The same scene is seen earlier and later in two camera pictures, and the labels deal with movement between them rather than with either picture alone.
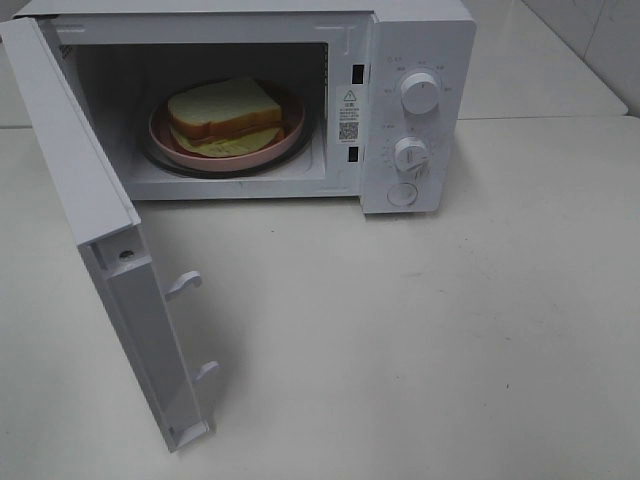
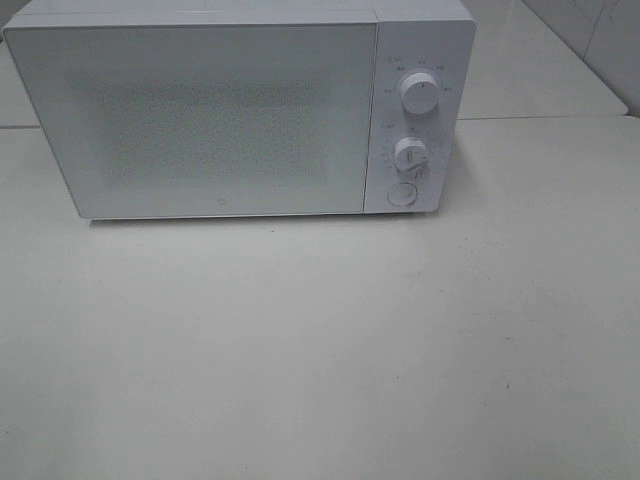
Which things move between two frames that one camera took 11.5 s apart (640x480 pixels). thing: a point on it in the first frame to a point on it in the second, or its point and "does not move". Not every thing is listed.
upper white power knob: x=419 y=93 does not move
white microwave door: x=106 y=227 to x=205 y=119
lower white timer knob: x=411 y=155 does not move
